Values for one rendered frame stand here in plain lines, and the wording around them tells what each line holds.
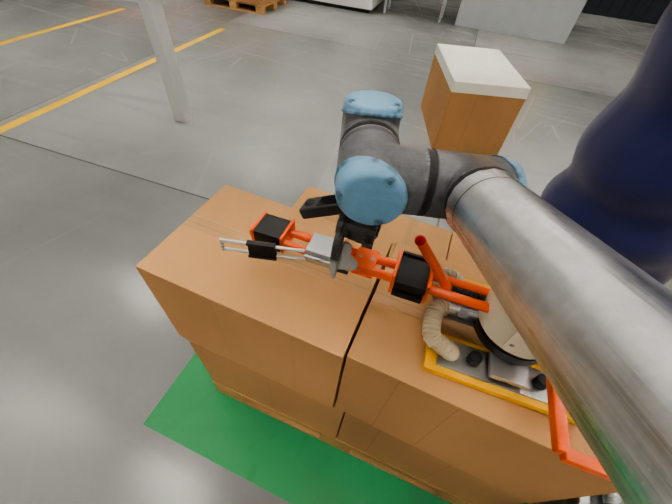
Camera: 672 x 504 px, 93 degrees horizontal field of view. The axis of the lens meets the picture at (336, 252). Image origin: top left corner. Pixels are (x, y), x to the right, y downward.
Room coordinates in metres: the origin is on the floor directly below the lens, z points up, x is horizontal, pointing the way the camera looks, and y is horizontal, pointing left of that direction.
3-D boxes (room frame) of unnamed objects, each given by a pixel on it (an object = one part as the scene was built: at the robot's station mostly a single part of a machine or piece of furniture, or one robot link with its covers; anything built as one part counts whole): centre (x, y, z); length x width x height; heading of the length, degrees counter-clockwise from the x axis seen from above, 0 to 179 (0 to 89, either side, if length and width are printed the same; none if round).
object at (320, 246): (0.51, 0.03, 1.06); 0.07 x 0.07 x 0.04; 75
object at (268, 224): (0.55, 0.16, 1.07); 0.08 x 0.07 x 0.05; 75
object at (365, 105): (0.48, -0.03, 1.38); 0.10 x 0.09 x 0.12; 1
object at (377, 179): (0.37, -0.04, 1.39); 0.12 x 0.12 x 0.09; 1
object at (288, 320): (0.58, 0.18, 0.74); 0.60 x 0.40 x 0.40; 72
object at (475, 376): (0.30, -0.39, 0.97); 0.34 x 0.10 x 0.05; 75
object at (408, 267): (0.45, -0.18, 1.07); 0.10 x 0.08 x 0.06; 165
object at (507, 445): (0.40, -0.40, 0.74); 0.60 x 0.40 x 0.40; 71
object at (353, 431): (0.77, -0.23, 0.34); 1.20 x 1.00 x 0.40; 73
